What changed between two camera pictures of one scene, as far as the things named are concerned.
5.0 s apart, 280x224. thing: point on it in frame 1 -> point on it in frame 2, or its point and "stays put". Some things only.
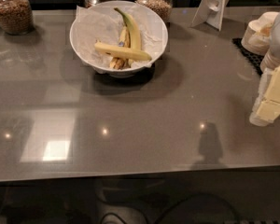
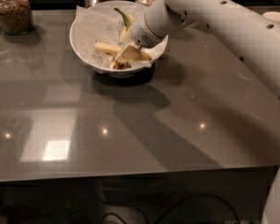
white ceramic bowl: [120, 38] stays put
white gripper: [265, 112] -> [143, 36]
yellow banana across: [125, 52] stays put
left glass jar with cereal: [11, 10] stays put
